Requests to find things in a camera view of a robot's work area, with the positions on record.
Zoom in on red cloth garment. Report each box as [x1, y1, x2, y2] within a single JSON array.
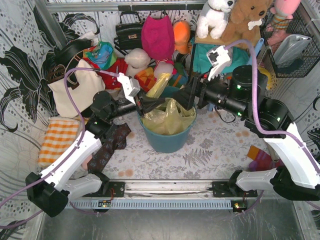
[[96, 57, 129, 90]]

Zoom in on orange checkered towel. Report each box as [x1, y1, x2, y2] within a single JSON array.
[[37, 116, 82, 168]]

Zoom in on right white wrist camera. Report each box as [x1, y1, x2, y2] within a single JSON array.
[[206, 45, 232, 82]]

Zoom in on black leather handbag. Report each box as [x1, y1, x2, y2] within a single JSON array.
[[113, 11, 144, 56]]

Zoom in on pink plush toy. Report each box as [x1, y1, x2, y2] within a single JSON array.
[[267, 0, 301, 31]]

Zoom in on purple cable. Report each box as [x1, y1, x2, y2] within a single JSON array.
[[0, 67, 121, 230], [224, 39, 320, 213]]

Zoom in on teal folded cloth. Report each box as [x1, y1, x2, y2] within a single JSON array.
[[193, 44, 249, 74]]

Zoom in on wooden shelf board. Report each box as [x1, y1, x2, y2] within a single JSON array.
[[195, 33, 241, 46]]

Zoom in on blue handled broom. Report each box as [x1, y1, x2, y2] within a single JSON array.
[[251, 38, 264, 58]]

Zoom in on purple orange sock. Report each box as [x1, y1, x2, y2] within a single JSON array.
[[247, 145, 284, 172]]

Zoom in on dark patterned necktie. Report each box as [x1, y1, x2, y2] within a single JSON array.
[[87, 123, 131, 174]]

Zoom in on white plush bear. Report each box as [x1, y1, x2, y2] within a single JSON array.
[[124, 48, 151, 77]]

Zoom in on cream canvas tote bag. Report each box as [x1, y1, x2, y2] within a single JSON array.
[[48, 70, 106, 118]]

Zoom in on blue plastic trash bin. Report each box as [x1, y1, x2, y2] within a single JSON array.
[[138, 86, 196, 154]]

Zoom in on colorful scarf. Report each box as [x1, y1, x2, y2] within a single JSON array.
[[83, 41, 117, 70]]

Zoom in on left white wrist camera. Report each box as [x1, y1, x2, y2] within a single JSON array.
[[117, 73, 141, 105]]

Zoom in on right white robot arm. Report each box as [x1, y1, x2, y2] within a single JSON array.
[[173, 65, 320, 201]]

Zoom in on brown plush dog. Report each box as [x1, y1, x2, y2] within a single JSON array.
[[221, 0, 273, 46]]

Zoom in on yellow plastic trash bag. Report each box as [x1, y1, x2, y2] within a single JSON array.
[[142, 72, 197, 136]]

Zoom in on black wire basket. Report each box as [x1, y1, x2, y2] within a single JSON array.
[[260, 12, 320, 78]]

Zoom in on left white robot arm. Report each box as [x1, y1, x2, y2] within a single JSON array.
[[25, 91, 166, 217]]

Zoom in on yellow plush duck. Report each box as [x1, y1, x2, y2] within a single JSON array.
[[258, 66, 272, 91]]

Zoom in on silver pouch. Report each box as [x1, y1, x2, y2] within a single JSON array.
[[273, 34, 312, 65]]

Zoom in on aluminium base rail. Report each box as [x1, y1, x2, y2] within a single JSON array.
[[67, 179, 258, 212]]

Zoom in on pink white plush doll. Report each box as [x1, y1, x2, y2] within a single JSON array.
[[154, 59, 177, 79]]

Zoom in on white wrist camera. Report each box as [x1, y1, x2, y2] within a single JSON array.
[[206, 45, 232, 82], [117, 73, 141, 105]]

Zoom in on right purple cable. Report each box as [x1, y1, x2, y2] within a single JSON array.
[[224, 39, 320, 213]]

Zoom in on orange plush toy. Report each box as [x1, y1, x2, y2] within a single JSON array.
[[173, 20, 191, 55]]

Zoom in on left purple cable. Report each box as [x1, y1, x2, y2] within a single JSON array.
[[0, 67, 121, 230]]

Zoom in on white plush dog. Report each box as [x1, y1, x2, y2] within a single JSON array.
[[196, 0, 236, 40]]

